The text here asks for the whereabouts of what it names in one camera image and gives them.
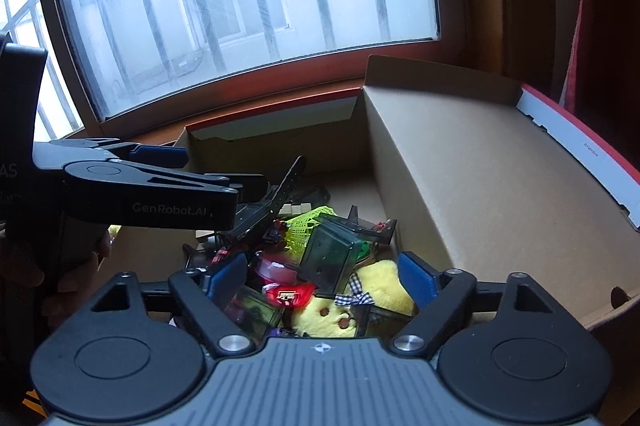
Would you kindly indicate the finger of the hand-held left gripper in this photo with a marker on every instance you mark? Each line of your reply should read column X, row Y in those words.
column 150, row 196
column 155, row 154

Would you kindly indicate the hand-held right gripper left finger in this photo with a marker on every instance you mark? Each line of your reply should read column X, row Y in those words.
column 227, row 278

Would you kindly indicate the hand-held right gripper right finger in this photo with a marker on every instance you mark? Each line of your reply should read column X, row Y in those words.
column 417, row 278

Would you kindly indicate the yellow plush toy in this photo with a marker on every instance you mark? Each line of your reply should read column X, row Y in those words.
column 385, row 286

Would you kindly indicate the dark plastic case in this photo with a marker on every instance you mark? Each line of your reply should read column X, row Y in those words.
column 372, row 228
column 330, row 251
column 252, row 308

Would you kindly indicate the red cardboard box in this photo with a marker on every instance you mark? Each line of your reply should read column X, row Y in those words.
column 450, row 181

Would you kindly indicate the person's left hand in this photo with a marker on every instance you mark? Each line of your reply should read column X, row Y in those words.
column 75, row 278

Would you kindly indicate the small red plastic toy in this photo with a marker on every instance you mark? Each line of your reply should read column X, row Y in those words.
column 290, row 293

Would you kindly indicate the green mesh basket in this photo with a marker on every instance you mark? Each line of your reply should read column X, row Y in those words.
column 305, row 226

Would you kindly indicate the glass window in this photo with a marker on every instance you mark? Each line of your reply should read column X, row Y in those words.
column 225, row 6

